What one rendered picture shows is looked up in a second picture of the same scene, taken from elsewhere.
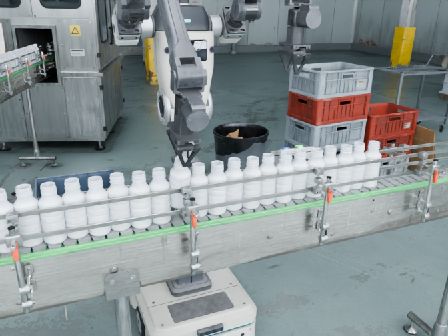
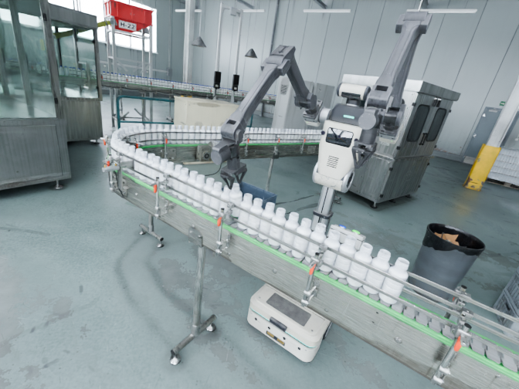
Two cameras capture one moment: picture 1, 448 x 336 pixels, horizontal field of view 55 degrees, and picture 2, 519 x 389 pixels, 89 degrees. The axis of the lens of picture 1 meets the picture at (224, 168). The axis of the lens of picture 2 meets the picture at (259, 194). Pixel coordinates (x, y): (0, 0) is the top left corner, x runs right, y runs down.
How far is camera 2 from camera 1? 1.02 m
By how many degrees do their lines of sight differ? 50
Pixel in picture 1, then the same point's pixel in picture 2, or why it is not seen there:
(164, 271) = (213, 245)
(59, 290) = (174, 220)
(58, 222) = (181, 188)
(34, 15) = not seen: hidden behind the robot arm
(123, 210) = (205, 198)
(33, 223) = (174, 184)
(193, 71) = (228, 128)
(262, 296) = (355, 351)
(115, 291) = (191, 238)
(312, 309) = not seen: outside the picture
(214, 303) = (296, 314)
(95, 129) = (374, 194)
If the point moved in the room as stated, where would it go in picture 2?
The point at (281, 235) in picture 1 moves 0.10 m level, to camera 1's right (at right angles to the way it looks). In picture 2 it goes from (282, 275) to (297, 292)
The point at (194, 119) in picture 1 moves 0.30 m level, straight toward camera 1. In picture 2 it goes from (214, 155) to (129, 158)
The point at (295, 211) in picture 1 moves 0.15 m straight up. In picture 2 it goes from (296, 266) to (304, 234)
